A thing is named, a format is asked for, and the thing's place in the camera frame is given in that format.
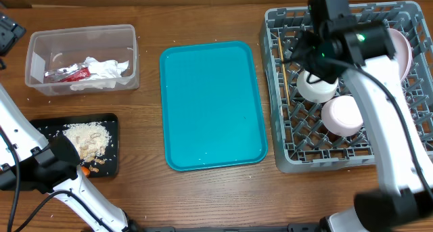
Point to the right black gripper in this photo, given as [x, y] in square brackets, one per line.
[298, 53]

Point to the white bowl with rice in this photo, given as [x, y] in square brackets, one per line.
[318, 92]

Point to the wooden chopstick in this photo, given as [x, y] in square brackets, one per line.
[283, 69]

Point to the white bowl with peanuts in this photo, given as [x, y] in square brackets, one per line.
[341, 116]

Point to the red snack wrapper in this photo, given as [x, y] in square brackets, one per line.
[72, 73]

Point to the white round plate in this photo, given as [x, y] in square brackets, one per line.
[403, 53]

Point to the white tissue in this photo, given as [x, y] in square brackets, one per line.
[102, 74]

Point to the orange carrot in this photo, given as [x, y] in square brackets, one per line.
[85, 171]

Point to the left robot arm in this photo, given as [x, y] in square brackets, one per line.
[30, 162]

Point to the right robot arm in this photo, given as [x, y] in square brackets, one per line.
[364, 56]

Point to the grey dishwasher rack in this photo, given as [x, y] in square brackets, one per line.
[300, 140]

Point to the clear plastic storage bin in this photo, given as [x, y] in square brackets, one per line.
[114, 46]

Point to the black plastic tray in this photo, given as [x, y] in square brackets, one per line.
[110, 119]

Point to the teal serving tray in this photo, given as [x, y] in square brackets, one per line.
[211, 111]

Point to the rice and peanut pile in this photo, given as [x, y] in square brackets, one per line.
[93, 143]

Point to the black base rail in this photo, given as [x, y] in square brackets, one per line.
[294, 227]

